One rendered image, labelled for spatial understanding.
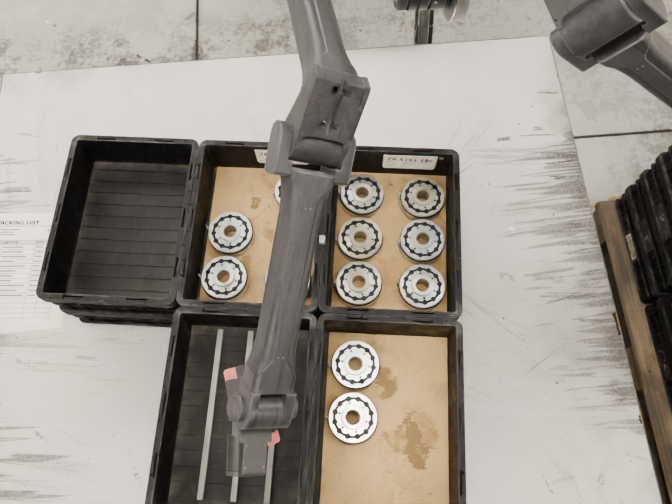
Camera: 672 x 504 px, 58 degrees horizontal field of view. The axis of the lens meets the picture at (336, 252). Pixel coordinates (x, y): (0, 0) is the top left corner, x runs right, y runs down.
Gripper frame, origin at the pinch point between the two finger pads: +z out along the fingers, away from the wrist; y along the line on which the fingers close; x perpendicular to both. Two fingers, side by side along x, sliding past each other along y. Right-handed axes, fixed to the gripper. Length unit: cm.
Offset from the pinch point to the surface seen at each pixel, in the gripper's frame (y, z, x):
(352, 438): 11.6, 13.8, 16.9
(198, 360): -12.3, 22.0, -11.0
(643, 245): -17, 73, 131
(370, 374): 0.2, 15.4, 24.1
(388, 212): -35, 23, 39
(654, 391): 29, 79, 120
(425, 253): -22, 17, 44
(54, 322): -32, 39, -45
